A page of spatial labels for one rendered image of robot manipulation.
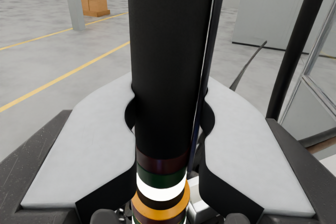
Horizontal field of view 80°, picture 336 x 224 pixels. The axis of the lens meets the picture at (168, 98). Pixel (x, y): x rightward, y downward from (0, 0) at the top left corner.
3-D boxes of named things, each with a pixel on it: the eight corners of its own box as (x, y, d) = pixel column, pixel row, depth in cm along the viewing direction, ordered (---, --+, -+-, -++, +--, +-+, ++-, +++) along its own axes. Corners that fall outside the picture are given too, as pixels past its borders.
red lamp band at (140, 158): (174, 128, 15) (175, 114, 14) (199, 163, 12) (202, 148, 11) (128, 140, 13) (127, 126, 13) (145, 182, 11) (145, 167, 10)
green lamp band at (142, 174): (173, 141, 15) (174, 129, 15) (196, 177, 13) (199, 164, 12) (129, 154, 14) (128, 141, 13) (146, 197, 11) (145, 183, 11)
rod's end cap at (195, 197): (198, 190, 20) (200, 177, 18) (209, 209, 18) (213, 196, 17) (179, 198, 19) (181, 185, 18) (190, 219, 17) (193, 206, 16)
